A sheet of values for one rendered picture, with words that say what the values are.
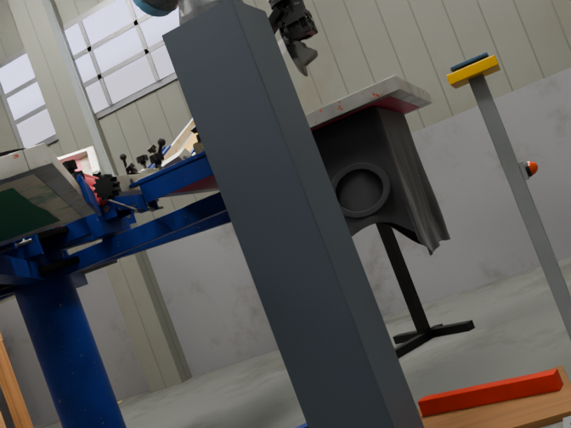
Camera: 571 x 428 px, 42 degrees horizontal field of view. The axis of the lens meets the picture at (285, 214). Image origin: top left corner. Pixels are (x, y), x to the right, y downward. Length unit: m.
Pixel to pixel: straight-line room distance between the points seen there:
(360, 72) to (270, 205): 3.67
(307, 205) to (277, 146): 0.13
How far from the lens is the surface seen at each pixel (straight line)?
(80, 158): 4.09
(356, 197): 2.00
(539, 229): 2.03
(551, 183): 4.93
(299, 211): 1.50
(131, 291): 5.85
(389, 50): 5.11
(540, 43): 4.97
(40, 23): 6.26
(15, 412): 6.67
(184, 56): 1.61
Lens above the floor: 0.68
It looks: 2 degrees up
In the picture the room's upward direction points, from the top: 21 degrees counter-clockwise
